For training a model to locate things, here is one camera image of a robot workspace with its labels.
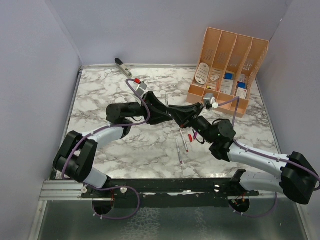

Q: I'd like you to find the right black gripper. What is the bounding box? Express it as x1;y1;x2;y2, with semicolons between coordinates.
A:
166;102;216;144

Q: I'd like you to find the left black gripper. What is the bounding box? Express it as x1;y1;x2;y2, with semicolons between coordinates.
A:
125;91;174;125

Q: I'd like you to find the yellow pen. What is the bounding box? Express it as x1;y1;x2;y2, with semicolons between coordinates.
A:
165;93;169;107

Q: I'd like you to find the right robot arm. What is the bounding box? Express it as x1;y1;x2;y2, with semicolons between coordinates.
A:
167;103;320;205

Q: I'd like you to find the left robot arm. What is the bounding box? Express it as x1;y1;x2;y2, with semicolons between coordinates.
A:
53;91;173;198

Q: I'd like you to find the red pen cap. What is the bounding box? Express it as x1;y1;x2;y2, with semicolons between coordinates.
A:
188;134;193;142

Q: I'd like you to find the purple tipped pen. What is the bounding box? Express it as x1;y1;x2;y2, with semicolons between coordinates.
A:
175;138;183;164

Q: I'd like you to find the red tipped pen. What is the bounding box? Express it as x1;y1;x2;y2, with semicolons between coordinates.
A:
179;129;189;153

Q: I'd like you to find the white oval item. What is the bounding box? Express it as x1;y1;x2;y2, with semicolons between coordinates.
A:
194;62;210;85

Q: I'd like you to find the black grey stapler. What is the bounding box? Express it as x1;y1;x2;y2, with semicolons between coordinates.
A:
114;58;133;78

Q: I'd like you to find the orange desk organizer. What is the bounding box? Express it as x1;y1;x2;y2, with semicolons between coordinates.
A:
186;27;269;118

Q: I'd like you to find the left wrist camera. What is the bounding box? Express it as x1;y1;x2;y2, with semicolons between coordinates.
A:
135;82;148;97

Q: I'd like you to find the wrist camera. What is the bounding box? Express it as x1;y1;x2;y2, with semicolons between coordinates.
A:
135;82;148;97
203;93;219;110

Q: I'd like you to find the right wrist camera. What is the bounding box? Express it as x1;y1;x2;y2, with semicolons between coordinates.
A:
203;93;219;110

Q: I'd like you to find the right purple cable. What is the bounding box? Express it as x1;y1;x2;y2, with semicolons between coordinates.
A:
217;96;320;219

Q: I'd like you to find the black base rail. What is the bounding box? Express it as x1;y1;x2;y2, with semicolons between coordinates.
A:
81;178;259;209

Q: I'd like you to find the aluminium frame rail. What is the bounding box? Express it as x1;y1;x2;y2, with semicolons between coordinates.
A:
38;178;305;201

